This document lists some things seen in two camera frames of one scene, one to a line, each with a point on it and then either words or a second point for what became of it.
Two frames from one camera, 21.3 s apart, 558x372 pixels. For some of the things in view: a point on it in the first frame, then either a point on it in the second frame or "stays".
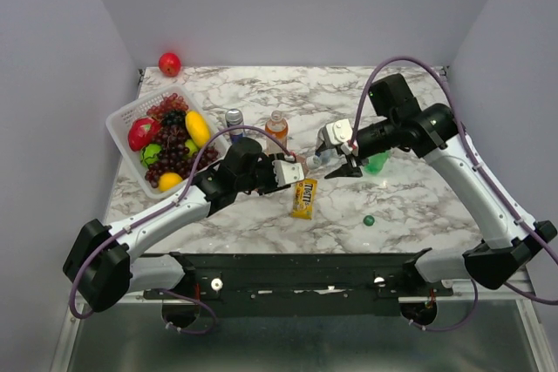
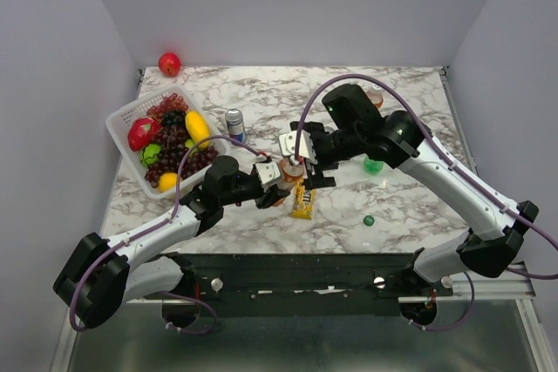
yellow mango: (198, 128) stays
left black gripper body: (263, 178) → (274, 186)
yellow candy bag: (304, 197) stays
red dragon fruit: (142, 131) stays
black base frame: (299, 285) stays
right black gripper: (347, 170) → (316, 180)
